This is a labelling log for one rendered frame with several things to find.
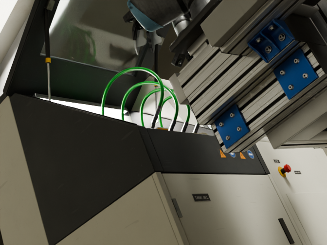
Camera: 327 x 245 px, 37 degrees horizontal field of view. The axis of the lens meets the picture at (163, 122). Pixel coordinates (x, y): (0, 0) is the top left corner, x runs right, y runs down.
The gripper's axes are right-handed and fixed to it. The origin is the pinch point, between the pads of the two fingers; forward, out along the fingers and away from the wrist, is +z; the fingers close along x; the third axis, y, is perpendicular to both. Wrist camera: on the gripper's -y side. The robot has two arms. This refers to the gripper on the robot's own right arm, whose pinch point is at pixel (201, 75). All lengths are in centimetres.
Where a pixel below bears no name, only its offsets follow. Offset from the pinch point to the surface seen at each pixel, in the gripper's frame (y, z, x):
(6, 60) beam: -246, -218, 101
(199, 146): -3.0, 32.5, -18.3
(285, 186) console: -3, 49, 30
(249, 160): -3.0, 37.1, 11.4
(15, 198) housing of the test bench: -73, 17, -47
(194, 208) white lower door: -3, 55, -35
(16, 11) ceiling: -184, -223, 79
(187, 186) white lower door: -3, 48, -35
